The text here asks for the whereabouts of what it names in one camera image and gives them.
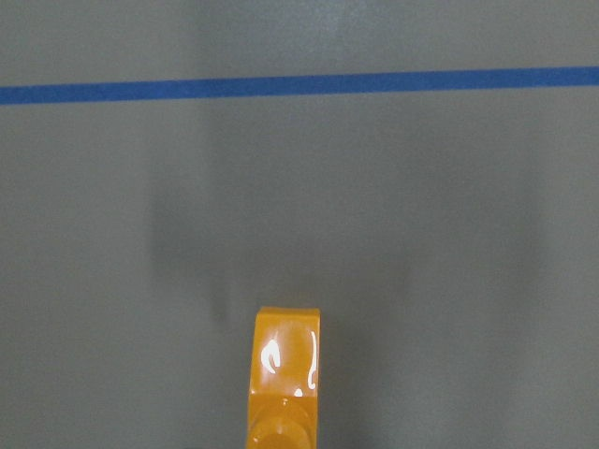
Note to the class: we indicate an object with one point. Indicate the brown paper mat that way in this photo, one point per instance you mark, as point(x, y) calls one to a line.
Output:
point(449, 239)

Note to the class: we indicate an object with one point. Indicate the orange trapezoid block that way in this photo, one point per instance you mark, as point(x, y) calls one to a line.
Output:
point(282, 407)

